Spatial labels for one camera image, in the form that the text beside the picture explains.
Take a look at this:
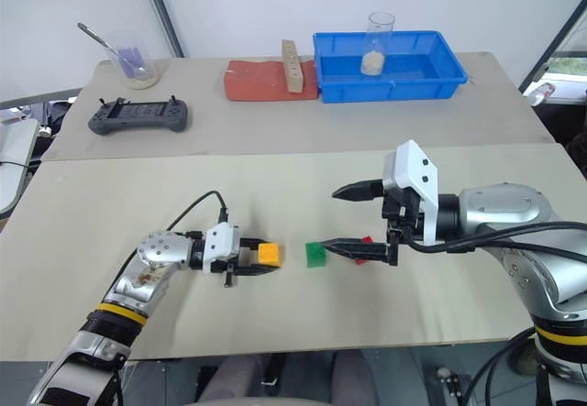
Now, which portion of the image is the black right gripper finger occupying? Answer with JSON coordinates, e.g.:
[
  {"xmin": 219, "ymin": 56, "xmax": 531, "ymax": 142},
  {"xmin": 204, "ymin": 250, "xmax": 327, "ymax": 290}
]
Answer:
[
  {"xmin": 331, "ymin": 179, "xmax": 384, "ymax": 203},
  {"xmin": 320, "ymin": 237, "xmax": 391, "ymax": 266}
]

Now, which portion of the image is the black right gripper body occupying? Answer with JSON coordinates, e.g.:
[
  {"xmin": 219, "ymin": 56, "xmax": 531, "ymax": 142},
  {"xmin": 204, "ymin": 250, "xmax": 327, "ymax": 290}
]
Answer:
[{"xmin": 380, "ymin": 179, "xmax": 424, "ymax": 269}]

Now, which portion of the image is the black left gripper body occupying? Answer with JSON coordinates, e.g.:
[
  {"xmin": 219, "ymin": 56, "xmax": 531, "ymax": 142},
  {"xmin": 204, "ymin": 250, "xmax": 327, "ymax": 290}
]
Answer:
[{"xmin": 222, "ymin": 237, "xmax": 260, "ymax": 289}]

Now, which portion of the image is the yellow cube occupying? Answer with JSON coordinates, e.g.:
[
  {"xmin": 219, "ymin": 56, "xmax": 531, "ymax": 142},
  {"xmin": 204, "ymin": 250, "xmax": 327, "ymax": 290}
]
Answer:
[{"xmin": 257, "ymin": 241, "xmax": 282, "ymax": 269}]

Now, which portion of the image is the red cube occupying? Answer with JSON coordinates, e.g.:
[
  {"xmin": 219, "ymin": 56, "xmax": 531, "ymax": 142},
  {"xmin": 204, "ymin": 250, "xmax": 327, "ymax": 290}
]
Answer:
[{"xmin": 355, "ymin": 236, "xmax": 375, "ymax": 266}]

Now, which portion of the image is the green cube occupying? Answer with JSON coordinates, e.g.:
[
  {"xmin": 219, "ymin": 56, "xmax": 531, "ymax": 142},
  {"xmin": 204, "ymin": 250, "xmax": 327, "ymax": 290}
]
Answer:
[{"xmin": 305, "ymin": 240, "xmax": 328, "ymax": 269}]

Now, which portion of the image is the dark rounded shape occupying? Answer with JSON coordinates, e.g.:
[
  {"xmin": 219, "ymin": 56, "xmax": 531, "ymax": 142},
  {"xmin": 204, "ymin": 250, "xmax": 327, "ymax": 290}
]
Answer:
[{"xmin": 195, "ymin": 352, "xmax": 277, "ymax": 403}]

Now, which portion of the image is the blue plastic bin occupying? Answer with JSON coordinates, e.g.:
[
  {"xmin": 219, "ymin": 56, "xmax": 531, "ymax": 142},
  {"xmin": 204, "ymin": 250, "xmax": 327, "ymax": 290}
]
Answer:
[{"xmin": 312, "ymin": 29, "xmax": 471, "ymax": 104}]

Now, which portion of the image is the wooden block with holes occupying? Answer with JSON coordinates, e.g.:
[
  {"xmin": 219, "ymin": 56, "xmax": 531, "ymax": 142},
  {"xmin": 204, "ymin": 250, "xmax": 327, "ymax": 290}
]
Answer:
[{"xmin": 281, "ymin": 38, "xmax": 305, "ymax": 94}]

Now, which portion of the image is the red cloth mat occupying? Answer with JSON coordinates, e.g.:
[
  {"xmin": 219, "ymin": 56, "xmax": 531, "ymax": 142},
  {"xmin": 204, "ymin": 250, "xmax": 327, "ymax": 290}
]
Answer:
[{"xmin": 222, "ymin": 58, "xmax": 320, "ymax": 103}]

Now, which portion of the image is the grey handheld controller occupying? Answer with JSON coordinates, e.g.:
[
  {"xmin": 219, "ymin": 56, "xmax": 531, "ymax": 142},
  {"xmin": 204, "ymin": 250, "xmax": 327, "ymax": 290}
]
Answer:
[{"xmin": 87, "ymin": 95, "xmax": 192, "ymax": 137}]

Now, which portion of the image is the white device with red mark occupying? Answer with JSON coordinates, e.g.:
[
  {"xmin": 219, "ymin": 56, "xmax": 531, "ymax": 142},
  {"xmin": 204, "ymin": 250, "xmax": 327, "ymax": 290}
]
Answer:
[{"xmin": 522, "ymin": 80, "xmax": 557, "ymax": 107}]

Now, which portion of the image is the wide glass beaker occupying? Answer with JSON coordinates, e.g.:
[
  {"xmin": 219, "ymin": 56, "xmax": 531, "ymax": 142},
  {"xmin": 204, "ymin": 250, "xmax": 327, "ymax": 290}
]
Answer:
[{"xmin": 104, "ymin": 38, "xmax": 160, "ymax": 91}]

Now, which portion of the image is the grey diagonal pole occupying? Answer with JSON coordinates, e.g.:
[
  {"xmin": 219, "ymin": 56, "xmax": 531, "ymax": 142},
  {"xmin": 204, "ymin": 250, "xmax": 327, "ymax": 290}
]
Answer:
[{"xmin": 137, "ymin": 0, "xmax": 186, "ymax": 60}]

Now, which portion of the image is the white side desk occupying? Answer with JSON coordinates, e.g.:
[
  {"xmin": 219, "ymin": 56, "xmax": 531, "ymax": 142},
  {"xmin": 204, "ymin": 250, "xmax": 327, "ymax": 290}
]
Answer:
[{"xmin": 0, "ymin": 116, "xmax": 41, "ymax": 218}]

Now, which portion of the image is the glass bowl with spoon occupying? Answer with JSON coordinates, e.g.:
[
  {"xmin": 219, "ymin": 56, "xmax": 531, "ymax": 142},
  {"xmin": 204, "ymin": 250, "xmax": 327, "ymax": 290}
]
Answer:
[{"xmin": 76, "ymin": 21, "xmax": 149, "ymax": 78}]

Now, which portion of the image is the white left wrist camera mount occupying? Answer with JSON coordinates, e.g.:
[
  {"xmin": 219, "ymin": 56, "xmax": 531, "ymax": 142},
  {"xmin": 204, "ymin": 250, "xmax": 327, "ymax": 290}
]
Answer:
[{"xmin": 202, "ymin": 222, "xmax": 243, "ymax": 274}]

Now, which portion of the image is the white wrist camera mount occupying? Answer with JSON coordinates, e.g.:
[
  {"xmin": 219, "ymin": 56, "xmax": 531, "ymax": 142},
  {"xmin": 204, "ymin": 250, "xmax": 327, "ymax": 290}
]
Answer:
[
  {"xmin": 202, "ymin": 222, "xmax": 243, "ymax": 274},
  {"xmin": 382, "ymin": 139, "xmax": 441, "ymax": 247}
]

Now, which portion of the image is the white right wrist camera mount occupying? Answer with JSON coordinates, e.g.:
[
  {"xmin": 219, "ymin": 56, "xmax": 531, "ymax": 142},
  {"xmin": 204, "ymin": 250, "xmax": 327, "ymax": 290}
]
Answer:
[{"xmin": 382, "ymin": 139, "xmax": 441, "ymax": 247}]

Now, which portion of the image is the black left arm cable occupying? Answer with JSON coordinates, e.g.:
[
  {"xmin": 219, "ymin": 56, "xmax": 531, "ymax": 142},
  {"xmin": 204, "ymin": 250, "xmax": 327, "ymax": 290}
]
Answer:
[{"xmin": 166, "ymin": 190, "xmax": 229, "ymax": 234}]

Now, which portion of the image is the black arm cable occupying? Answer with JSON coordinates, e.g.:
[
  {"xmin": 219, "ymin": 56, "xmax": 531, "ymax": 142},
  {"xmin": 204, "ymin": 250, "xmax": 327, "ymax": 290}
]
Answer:
[
  {"xmin": 403, "ymin": 221, "xmax": 587, "ymax": 255},
  {"xmin": 166, "ymin": 190, "xmax": 229, "ymax": 234}
]

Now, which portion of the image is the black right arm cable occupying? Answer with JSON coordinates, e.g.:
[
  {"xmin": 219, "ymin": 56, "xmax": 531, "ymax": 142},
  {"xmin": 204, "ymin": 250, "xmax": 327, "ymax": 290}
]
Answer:
[{"xmin": 403, "ymin": 221, "xmax": 587, "ymax": 255}]

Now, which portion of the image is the dark window frame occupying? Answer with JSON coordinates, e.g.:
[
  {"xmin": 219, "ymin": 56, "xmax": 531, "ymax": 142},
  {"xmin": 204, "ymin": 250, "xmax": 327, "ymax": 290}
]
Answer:
[{"xmin": 518, "ymin": 0, "xmax": 587, "ymax": 94}]

